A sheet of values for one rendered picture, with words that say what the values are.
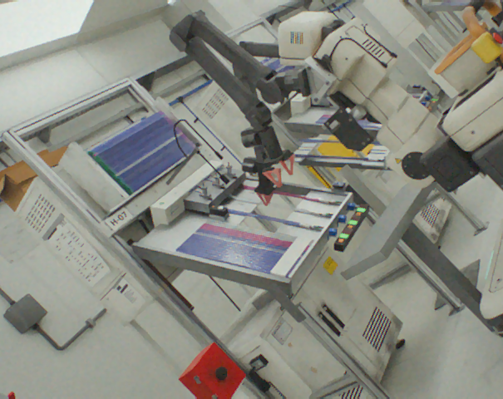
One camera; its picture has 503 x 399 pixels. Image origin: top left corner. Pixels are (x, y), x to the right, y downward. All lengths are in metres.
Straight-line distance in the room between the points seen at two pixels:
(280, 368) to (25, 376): 1.75
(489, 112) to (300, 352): 1.24
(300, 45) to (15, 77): 3.17
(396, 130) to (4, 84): 3.39
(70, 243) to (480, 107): 1.79
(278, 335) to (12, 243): 2.13
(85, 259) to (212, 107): 1.49
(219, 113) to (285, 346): 1.82
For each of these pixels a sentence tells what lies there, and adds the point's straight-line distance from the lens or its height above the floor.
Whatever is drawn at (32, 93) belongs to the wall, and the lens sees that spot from 4.69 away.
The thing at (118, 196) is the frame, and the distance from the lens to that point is 2.42.
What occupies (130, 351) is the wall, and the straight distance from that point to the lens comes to 3.87.
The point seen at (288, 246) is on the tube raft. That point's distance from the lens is 2.19.
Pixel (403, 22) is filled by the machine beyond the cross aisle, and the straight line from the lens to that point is 6.76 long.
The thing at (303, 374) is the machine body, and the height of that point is 0.38.
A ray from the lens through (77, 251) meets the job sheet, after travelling 2.61.
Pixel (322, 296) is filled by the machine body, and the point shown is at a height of 0.48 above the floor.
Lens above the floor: 1.05
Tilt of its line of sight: 2 degrees down
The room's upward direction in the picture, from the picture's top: 44 degrees counter-clockwise
